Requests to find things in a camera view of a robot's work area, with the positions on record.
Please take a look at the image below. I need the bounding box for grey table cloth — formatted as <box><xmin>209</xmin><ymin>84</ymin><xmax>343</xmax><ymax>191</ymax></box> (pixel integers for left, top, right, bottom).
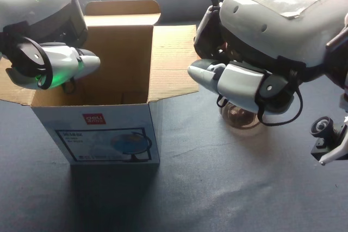
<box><xmin>0</xmin><ymin>0</ymin><xmax>348</xmax><ymax>232</ymax></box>

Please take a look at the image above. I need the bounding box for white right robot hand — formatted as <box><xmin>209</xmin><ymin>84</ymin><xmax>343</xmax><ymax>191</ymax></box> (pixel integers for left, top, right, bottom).
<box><xmin>187</xmin><ymin>0</ymin><xmax>348</xmax><ymax>127</ymax></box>

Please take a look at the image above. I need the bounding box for open cardboard box globe print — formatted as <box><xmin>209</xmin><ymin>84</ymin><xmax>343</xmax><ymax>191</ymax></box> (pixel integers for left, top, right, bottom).
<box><xmin>0</xmin><ymin>0</ymin><xmax>201</xmax><ymax>165</ymax></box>

